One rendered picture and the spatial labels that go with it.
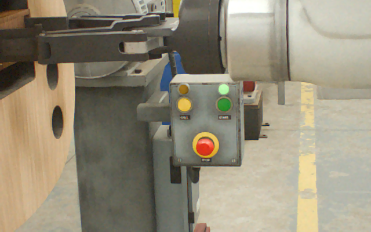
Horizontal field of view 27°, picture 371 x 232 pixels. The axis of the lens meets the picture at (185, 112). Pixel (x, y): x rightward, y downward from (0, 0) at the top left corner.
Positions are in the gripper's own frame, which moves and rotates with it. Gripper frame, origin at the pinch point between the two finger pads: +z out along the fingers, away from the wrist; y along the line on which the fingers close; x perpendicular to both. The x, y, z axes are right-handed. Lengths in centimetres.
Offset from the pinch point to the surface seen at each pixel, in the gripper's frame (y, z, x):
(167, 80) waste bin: 354, 60, -82
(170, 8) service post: 511, 88, -59
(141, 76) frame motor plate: 104, 14, -26
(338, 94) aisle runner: 558, -40, -140
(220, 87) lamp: 95, -6, -27
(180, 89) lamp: 95, 3, -27
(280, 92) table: 525, 5, -130
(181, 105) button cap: 95, 3, -31
